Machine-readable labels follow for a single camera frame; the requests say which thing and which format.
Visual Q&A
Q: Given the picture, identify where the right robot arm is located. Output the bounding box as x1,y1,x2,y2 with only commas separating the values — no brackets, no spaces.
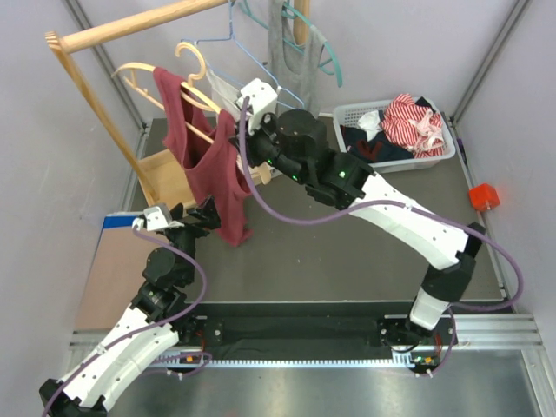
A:
232,105,484,344

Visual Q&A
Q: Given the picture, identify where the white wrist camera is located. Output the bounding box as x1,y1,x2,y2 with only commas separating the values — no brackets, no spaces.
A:
132,203,183,232
235,78,278,134

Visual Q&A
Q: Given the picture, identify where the white garment in basket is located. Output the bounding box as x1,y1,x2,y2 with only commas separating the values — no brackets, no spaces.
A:
357,110,383,142

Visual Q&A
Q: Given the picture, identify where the blue wire hanger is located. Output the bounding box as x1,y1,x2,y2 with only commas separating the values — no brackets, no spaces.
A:
182,1,305,109

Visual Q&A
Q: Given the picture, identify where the wooden clothes hanger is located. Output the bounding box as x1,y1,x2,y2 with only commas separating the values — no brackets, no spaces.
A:
111,41,270,186

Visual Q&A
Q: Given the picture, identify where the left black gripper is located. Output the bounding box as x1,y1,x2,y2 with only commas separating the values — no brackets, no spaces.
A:
169,195,221,284

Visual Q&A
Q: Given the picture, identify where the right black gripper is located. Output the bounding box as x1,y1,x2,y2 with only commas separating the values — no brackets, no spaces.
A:
230,109,309,187

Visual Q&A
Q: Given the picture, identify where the white garment on hanger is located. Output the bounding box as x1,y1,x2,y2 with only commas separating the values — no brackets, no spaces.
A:
206,68,241,122

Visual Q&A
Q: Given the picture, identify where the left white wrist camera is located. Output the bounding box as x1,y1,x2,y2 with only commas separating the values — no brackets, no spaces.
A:
132,203,183,232

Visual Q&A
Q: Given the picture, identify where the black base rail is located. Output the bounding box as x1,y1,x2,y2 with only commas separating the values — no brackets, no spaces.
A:
180,301,453,361

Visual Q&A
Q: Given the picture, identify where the teal plastic hanger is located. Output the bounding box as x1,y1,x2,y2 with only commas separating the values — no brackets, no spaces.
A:
237,0,344,89

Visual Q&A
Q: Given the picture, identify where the wooden clothes rack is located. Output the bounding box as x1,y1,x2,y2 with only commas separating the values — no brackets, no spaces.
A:
43,0,321,214

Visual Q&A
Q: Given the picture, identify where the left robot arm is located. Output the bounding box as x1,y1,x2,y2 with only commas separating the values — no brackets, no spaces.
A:
39,196,221,416

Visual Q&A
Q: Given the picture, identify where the grey tank top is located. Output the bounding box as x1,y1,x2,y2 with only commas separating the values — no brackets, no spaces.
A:
268,1,326,118

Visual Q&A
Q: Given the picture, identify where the red white striped garment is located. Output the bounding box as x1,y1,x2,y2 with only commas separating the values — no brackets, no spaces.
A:
381,94,445,158

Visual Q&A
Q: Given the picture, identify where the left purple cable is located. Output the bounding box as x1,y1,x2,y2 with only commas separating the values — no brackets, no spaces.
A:
41,228,214,417

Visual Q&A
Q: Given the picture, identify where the orange red block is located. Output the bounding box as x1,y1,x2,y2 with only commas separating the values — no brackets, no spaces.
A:
468,183,500,212

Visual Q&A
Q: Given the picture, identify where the red tank top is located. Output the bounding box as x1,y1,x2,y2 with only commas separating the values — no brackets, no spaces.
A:
152,65,254,248

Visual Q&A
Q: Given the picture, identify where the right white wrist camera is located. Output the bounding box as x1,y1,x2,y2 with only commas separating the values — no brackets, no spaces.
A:
235,78,278,134

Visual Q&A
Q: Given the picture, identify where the brown board blue edge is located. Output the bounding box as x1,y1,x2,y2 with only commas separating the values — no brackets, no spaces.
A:
75,212,155,331

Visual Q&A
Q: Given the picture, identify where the dark navy garment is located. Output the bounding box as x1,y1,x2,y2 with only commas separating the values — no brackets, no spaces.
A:
340,125,414,164

